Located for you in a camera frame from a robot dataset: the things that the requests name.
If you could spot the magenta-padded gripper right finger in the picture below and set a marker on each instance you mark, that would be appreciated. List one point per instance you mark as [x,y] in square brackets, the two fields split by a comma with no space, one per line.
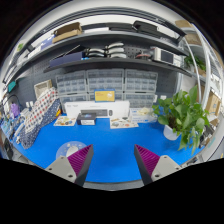
[165,166]

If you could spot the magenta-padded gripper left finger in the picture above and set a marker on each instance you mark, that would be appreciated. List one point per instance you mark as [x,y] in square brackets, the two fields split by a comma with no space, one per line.
[61,166]

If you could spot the round blue cartoon mouse pad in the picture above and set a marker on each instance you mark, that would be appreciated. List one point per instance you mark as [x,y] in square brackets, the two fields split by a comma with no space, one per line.
[61,150]

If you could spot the navy white-dotted cloth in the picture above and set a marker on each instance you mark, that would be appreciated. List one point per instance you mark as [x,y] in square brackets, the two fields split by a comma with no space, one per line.
[30,136]

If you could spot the printed sticker sheet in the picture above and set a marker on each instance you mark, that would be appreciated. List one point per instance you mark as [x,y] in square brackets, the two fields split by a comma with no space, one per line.
[124,123]
[65,121]

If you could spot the green plant in white pot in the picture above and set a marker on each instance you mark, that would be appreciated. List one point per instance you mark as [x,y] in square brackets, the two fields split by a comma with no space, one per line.
[181,116]

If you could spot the small black box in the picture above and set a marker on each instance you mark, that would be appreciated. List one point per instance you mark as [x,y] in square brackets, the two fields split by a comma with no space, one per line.
[86,119]

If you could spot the white and blue tissue box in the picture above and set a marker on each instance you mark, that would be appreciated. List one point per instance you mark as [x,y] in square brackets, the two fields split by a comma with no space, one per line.
[140,116]

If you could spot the long white keyboard box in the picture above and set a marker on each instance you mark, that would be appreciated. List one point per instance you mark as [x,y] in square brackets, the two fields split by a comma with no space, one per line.
[71,108]

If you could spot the red blue checked cloth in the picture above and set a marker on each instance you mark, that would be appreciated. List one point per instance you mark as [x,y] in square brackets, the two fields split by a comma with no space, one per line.
[40,110]

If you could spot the purple object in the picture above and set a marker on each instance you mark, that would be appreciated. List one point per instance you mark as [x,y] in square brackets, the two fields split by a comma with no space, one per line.
[15,110]

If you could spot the white framed box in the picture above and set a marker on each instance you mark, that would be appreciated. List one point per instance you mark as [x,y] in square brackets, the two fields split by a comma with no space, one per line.
[43,89]

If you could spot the yellow and blue box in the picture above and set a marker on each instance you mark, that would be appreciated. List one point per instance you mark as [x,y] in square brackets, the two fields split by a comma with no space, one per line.
[104,96]

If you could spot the teal object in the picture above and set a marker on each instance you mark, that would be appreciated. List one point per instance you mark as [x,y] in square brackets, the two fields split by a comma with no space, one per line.
[12,86]

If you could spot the clear plastic drawer cabinet stack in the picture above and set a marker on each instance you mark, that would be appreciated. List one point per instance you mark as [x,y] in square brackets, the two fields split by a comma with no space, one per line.
[105,80]

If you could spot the grey shelf unit with items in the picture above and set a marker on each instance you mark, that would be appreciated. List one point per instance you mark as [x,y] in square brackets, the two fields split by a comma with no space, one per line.
[133,36]

